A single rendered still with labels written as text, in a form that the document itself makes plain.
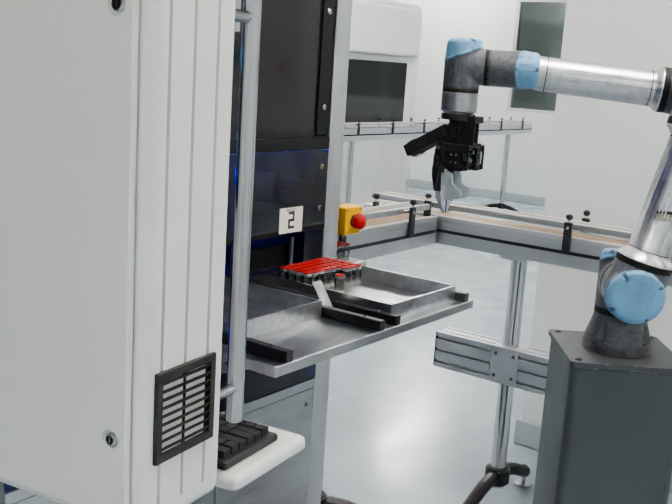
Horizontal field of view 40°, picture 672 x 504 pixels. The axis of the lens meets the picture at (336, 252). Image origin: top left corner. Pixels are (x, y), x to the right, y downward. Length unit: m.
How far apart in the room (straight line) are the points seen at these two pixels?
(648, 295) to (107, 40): 1.26
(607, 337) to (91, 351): 1.30
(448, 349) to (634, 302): 1.18
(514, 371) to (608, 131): 0.94
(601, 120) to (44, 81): 2.51
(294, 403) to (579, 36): 1.75
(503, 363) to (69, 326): 2.00
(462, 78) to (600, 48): 1.50
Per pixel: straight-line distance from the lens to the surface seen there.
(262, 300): 1.95
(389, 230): 2.72
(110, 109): 1.07
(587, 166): 3.40
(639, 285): 1.96
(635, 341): 2.14
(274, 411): 2.26
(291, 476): 2.40
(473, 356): 3.01
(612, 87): 2.07
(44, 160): 1.14
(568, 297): 3.48
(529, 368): 2.93
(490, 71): 1.93
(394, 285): 2.16
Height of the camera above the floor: 1.37
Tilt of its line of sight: 11 degrees down
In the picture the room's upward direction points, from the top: 4 degrees clockwise
